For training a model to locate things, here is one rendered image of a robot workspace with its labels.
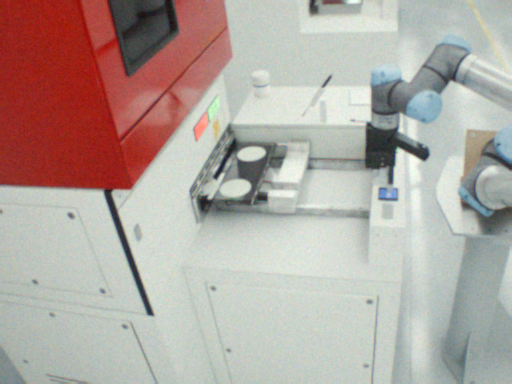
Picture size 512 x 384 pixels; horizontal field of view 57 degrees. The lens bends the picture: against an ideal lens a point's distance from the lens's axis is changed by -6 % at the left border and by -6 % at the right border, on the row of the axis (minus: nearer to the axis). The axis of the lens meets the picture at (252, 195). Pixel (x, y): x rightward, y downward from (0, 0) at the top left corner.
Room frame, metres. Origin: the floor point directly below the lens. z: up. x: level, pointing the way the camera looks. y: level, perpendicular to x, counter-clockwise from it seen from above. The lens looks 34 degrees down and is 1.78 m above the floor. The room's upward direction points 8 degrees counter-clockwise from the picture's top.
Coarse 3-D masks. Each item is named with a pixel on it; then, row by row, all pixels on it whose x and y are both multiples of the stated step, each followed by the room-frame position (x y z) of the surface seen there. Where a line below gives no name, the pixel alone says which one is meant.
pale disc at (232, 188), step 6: (234, 180) 1.38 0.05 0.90; (240, 180) 1.38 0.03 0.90; (222, 186) 1.36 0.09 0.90; (228, 186) 1.35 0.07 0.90; (234, 186) 1.35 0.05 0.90; (240, 186) 1.34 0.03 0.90; (246, 186) 1.34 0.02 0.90; (222, 192) 1.32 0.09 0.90; (228, 192) 1.32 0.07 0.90; (234, 192) 1.31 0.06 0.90; (240, 192) 1.31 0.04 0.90; (246, 192) 1.30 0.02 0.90
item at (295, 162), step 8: (288, 152) 1.55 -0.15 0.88; (296, 152) 1.54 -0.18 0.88; (304, 152) 1.53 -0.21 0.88; (288, 160) 1.49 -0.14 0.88; (296, 160) 1.48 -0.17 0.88; (304, 160) 1.48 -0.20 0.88; (288, 168) 1.44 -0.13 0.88; (296, 168) 1.43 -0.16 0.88; (304, 168) 1.43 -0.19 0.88; (296, 176) 1.38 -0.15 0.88; (304, 176) 1.41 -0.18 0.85; (296, 192) 1.29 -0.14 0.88; (296, 200) 1.27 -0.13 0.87; (272, 208) 1.24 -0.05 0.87; (280, 208) 1.23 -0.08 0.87; (288, 208) 1.23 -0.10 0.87
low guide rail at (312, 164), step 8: (272, 160) 1.56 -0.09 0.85; (280, 160) 1.55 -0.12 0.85; (312, 160) 1.52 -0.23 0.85; (320, 160) 1.51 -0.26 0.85; (328, 160) 1.50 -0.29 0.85; (312, 168) 1.51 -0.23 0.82; (320, 168) 1.50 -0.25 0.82; (328, 168) 1.49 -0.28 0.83; (336, 168) 1.48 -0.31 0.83; (344, 168) 1.47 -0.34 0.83; (352, 168) 1.46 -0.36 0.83; (360, 168) 1.45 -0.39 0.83
